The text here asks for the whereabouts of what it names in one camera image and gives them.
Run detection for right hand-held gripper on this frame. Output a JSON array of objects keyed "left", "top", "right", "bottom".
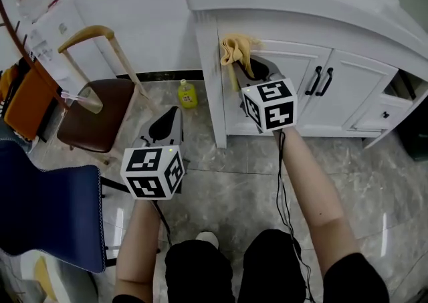
[{"left": 233, "top": 57, "right": 298, "bottom": 134}]

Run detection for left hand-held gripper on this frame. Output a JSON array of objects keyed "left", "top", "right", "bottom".
[{"left": 120, "top": 106, "right": 187, "bottom": 201}]

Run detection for yellow cloth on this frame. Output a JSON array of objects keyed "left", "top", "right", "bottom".
[{"left": 219, "top": 33, "right": 268, "bottom": 92}]

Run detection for white cabinet door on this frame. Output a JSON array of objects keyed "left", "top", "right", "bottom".
[
  {"left": 297, "top": 49, "right": 399, "bottom": 128},
  {"left": 219, "top": 39, "right": 334, "bottom": 135}
]

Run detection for person's right forearm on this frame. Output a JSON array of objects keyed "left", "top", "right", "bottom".
[{"left": 274, "top": 126, "right": 360, "bottom": 278}]

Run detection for person's left forearm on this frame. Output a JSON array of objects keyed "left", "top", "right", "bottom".
[{"left": 113, "top": 199, "right": 161, "bottom": 299}]

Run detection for white cabinet drawer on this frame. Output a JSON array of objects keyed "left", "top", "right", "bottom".
[{"left": 347, "top": 94, "right": 414, "bottom": 132}]

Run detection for yellow drink bottle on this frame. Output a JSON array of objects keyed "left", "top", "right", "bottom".
[{"left": 177, "top": 79, "right": 199, "bottom": 109}]

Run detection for wooden chair brown seat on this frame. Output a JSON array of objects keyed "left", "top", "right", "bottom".
[{"left": 56, "top": 25, "right": 151, "bottom": 166}]

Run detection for clear plastic cup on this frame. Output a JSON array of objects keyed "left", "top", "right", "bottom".
[{"left": 60, "top": 89, "right": 104, "bottom": 115}]

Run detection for white shoe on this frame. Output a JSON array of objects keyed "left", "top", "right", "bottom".
[{"left": 195, "top": 231, "right": 220, "bottom": 251}]

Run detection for blue chair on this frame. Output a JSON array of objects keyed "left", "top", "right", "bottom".
[{"left": 0, "top": 137, "right": 130, "bottom": 274}]

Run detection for white water dispenser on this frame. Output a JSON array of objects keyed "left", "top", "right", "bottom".
[{"left": 19, "top": 0, "right": 116, "bottom": 82}]

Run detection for black trousers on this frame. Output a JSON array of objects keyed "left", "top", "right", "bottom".
[{"left": 165, "top": 229, "right": 307, "bottom": 303}]

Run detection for brown wooden coat rack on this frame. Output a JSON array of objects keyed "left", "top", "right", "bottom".
[{"left": 0, "top": 0, "right": 73, "bottom": 110}]

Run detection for yellow cushion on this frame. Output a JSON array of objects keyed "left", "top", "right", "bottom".
[{"left": 33, "top": 256, "right": 58, "bottom": 301}]

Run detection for white vanity cabinet frame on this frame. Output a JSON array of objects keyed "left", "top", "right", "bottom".
[{"left": 192, "top": 7, "right": 428, "bottom": 150}]

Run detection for black door handle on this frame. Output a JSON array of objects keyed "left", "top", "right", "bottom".
[
  {"left": 315, "top": 67, "right": 334, "bottom": 97},
  {"left": 304, "top": 66, "right": 323, "bottom": 96}
]

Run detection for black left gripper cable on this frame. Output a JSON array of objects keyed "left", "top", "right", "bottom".
[{"left": 152, "top": 199, "right": 175, "bottom": 249}]

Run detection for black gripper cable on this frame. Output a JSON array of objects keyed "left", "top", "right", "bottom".
[
  {"left": 152, "top": 199, "right": 175, "bottom": 249},
  {"left": 276, "top": 129, "right": 316, "bottom": 303}
]

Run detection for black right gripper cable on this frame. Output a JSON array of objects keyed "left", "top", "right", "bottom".
[{"left": 276, "top": 129, "right": 316, "bottom": 303}]

